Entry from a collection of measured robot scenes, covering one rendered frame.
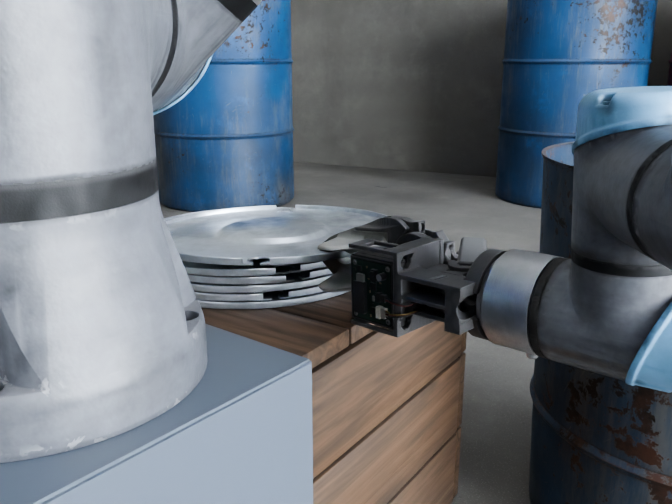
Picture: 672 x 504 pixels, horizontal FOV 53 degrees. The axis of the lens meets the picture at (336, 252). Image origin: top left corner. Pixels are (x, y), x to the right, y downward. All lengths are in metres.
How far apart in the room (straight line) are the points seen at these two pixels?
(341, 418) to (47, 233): 0.44
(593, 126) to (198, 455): 0.29
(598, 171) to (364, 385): 0.35
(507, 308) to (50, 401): 0.33
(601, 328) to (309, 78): 3.60
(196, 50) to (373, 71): 3.42
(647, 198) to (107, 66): 0.26
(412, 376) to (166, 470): 0.52
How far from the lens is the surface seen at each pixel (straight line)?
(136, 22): 0.30
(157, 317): 0.29
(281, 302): 0.69
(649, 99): 0.43
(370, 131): 3.84
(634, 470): 0.84
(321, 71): 3.96
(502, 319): 0.50
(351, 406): 0.67
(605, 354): 0.48
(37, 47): 0.26
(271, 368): 0.33
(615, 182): 0.41
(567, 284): 0.48
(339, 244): 0.62
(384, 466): 0.78
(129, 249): 0.29
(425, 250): 0.56
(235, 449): 0.31
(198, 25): 0.40
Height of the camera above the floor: 0.59
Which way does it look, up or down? 16 degrees down
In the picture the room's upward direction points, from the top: straight up
